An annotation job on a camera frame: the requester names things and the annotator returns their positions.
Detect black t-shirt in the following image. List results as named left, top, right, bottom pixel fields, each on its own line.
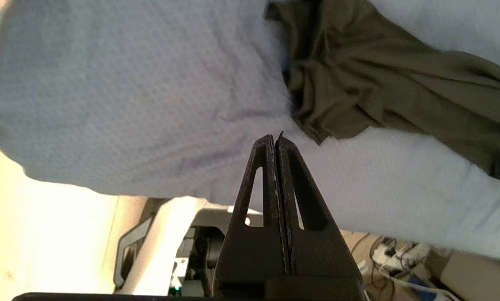
left=264, top=0, right=500, bottom=183

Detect white power strip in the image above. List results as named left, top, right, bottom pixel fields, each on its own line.
left=373, top=242, right=431, bottom=272

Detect grey loop handle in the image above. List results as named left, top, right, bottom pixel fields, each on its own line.
left=113, top=213, right=156, bottom=290

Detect tan cardboard box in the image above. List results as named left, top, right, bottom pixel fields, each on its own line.
left=440, top=250, right=500, bottom=301

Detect tangled black cables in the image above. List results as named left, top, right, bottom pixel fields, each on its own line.
left=350, top=232, right=409, bottom=301

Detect thin white cable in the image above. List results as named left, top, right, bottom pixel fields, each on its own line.
left=377, top=268, right=461, bottom=301

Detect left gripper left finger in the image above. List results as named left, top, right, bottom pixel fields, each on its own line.
left=213, top=135, right=292, bottom=295

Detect bed with blue sheet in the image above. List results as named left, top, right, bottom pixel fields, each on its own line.
left=0, top=0, right=500, bottom=264

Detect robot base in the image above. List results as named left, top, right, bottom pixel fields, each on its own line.
left=124, top=196, right=263, bottom=298

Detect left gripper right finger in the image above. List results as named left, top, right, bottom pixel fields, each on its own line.
left=276, top=132, right=364, bottom=289

